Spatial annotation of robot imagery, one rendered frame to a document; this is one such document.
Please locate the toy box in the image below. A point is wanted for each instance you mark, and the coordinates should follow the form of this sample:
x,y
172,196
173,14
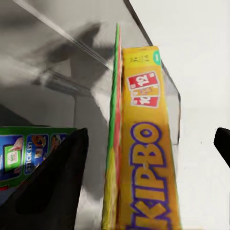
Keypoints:
x,y
56,69

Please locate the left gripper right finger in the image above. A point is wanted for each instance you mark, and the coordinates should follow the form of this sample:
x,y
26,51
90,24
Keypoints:
x,y
222,143

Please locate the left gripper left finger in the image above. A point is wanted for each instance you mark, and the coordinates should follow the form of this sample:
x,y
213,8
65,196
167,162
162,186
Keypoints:
x,y
48,198

